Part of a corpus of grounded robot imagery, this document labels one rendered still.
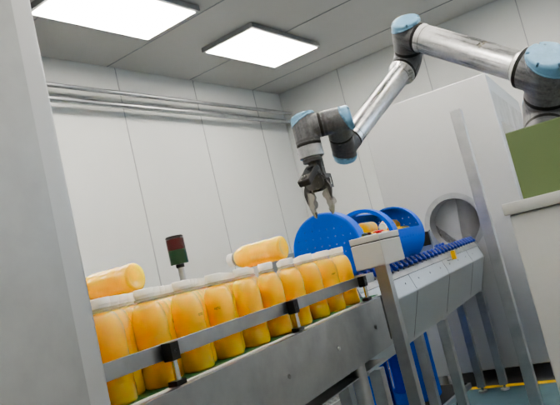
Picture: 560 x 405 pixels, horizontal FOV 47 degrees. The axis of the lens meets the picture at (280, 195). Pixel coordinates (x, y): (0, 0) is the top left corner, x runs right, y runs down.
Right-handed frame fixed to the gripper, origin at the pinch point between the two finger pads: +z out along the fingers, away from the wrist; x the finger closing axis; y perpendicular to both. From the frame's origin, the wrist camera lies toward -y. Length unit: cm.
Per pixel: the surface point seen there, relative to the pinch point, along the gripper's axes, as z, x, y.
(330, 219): 1.9, 4.8, 15.8
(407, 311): 45, -3, 54
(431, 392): 94, 16, 114
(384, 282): 27.3, -19.7, -11.0
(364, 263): 20.0, -17.8, -19.0
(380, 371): 60, 0, 16
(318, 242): 9.3, 11.8, 15.9
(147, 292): 14, -9, -109
